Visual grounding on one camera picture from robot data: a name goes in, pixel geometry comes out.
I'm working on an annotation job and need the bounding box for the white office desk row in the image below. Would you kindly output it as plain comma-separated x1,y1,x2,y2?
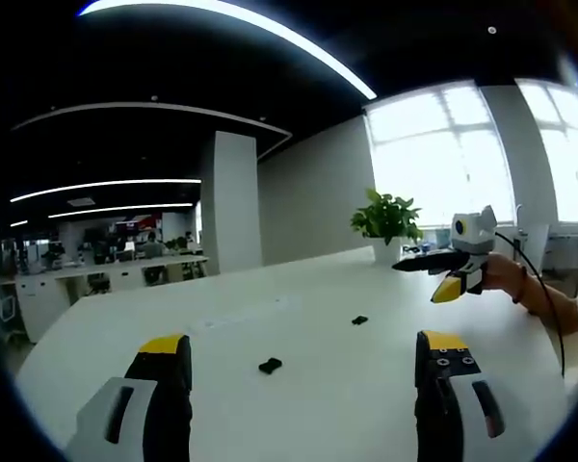
14,253,210,344

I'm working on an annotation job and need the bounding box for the straight ceiling light strip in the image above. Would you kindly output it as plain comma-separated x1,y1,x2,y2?
47,202,195,219
9,178,203,204

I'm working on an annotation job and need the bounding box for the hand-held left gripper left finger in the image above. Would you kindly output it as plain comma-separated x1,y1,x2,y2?
66,333,195,462

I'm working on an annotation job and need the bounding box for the white cabinet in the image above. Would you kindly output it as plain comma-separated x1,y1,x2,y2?
541,232,578,295

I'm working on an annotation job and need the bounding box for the long curved ceiling light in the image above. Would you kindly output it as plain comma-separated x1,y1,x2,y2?
75,0,379,101

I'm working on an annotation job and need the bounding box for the large bright window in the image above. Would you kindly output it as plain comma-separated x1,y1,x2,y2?
516,77,578,225
364,80,517,229

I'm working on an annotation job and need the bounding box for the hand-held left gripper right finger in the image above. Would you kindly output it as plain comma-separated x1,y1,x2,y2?
413,329,508,462

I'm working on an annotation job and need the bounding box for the white office chair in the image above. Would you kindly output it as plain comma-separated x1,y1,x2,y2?
0,291,19,334

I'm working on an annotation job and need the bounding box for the dark wrist bracelet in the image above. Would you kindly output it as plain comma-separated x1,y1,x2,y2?
512,266,530,305

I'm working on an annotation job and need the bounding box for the person's right hand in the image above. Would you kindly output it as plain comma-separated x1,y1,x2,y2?
480,252,529,303

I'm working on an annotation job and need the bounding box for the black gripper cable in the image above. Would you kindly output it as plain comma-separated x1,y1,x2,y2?
492,231,568,382

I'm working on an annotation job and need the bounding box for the green potted plant white pot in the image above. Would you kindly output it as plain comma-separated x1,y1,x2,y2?
349,187,425,266

